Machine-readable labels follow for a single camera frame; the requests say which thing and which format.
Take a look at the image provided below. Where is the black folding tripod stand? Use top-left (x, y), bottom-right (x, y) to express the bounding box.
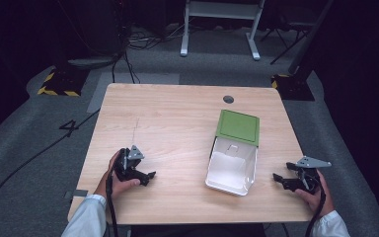
top-left (260, 19), bottom-right (314, 66)

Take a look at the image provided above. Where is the white box with green lid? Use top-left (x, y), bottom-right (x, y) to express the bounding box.
top-left (204, 109), bottom-right (262, 198)

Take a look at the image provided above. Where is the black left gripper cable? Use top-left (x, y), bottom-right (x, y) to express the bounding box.
top-left (105, 167), bottom-right (120, 237)

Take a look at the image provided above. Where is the person's left hand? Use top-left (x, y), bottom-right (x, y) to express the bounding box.
top-left (93, 149), bottom-right (141, 200)

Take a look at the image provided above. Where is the black stand base striped tape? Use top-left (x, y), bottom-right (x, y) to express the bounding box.
top-left (270, 73), bottom-right (316, 102)
top-left (37, 64), bottom-right (91, 98)

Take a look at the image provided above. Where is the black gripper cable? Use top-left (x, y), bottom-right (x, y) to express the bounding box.
top-left (304, 179), bottom-right (328, 237)
top-left (105, 167), bottom-right (120, 237)

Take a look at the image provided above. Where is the person's right hand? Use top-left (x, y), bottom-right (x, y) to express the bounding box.
top-left (294, 169), bottom-right (337, 218)

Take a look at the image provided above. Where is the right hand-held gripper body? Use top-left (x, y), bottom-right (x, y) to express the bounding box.
top-left (290, 155), bottom-right (333, 196)

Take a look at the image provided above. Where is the bundle of floor cables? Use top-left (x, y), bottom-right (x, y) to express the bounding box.
top-left (124, 22), bottom-right (187, 51)

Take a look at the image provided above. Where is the grey slanted metal pole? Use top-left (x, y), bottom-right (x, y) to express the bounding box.
top-left (287, 0), bottom-right (336, 76)

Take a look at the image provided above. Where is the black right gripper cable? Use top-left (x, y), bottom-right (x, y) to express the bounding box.
top-left (304, 179), bottom-right (328, 237)

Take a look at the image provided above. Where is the white metal desk frame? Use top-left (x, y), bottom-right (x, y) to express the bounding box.
top-left (180, 0), bottom-right (266, 62)

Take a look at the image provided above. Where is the black tape floor mark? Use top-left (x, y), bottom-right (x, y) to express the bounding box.
top-left (58, 119), bottom-right (80, 138)

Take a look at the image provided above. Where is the black hanging cable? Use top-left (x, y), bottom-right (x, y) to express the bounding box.
top-left (111, 48), bottom-right (142, 85)

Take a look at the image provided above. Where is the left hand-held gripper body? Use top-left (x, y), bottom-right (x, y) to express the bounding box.
top-left (113, 144), bottom-right (145, 183)

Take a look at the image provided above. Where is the long black floor cable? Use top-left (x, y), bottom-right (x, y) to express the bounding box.
top-left (0, 108), bottom-right (102, 222)

